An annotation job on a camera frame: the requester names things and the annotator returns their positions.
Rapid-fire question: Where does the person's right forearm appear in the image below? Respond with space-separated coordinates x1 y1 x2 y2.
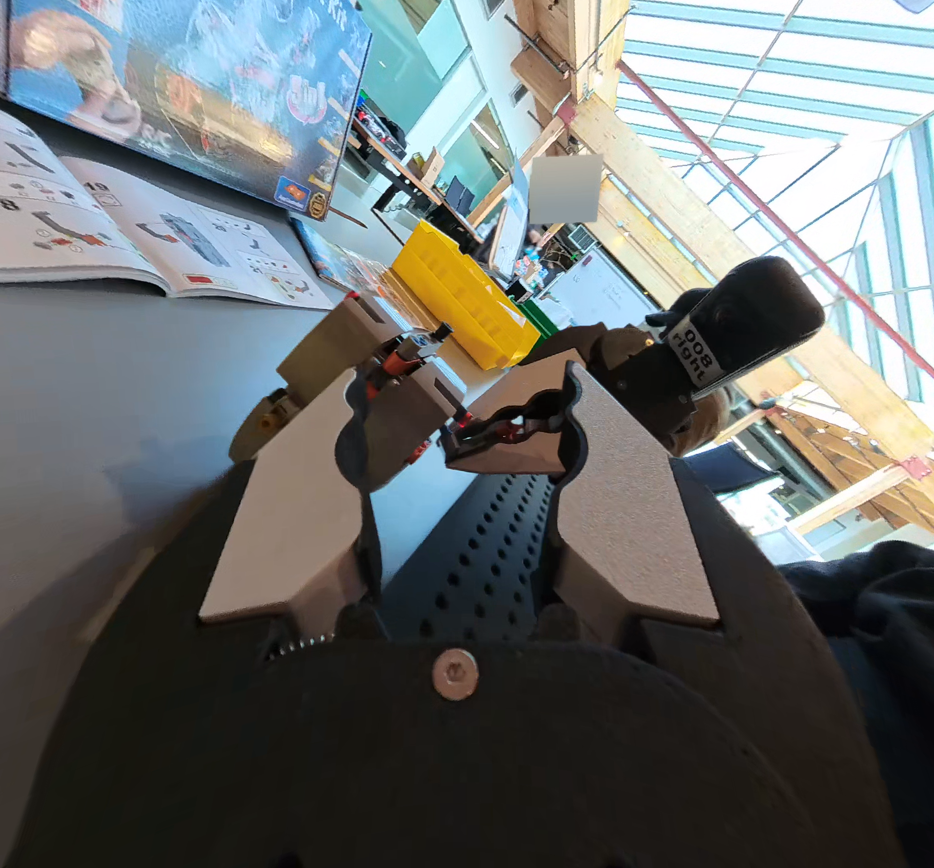
670 386 732 457

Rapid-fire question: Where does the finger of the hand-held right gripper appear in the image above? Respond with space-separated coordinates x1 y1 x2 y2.
467 348 577 431
440 424 564 476

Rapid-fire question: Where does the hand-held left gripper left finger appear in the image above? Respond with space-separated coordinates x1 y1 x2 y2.
198 368 384 628

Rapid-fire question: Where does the red ceiling pipe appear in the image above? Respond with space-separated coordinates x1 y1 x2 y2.
616 61 934 380

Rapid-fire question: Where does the yellow storage bin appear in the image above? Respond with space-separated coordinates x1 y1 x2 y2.
392 220 541 370

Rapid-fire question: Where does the person's dark clothing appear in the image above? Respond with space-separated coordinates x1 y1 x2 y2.
777 540 934 868

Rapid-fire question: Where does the whiteboard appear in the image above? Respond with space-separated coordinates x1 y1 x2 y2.
543 248 658 332

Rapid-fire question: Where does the grey desk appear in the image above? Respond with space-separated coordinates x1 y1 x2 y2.
0 100 544 868

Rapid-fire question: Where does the blue cover booklet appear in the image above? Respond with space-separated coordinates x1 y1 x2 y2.
290 217 388 294

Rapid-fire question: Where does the blue robot kit box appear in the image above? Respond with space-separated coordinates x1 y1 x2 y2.
0 0 373 219

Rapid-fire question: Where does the wooden table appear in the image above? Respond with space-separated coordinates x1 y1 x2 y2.
350 109 486 245

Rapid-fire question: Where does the grey toy robot assembly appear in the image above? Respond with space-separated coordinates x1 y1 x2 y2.
228 291 471 493

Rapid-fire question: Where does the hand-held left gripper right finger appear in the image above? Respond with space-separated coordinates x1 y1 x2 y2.
543 361 722 637

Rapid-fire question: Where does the green storage bin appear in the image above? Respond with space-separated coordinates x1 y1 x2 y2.
520 297 561 338

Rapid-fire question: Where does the open white instruction booklet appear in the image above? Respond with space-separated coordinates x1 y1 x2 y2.
0 109 337 310

